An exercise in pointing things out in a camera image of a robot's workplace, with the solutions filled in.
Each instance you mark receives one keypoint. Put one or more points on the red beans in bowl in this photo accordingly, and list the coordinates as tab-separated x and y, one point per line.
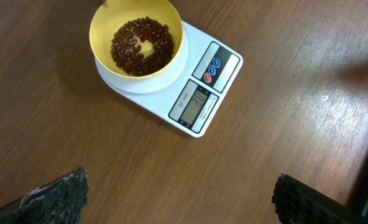
142	46

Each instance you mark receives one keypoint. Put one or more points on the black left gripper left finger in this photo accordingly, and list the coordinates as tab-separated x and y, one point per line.
60	201

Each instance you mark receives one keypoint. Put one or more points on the yellow plastic bowl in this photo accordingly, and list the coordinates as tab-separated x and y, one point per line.
113	14

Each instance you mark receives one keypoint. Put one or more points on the white digital kitchen scale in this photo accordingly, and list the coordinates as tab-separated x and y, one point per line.
189	92

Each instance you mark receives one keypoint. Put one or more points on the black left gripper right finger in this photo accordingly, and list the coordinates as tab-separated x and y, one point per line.
298	203

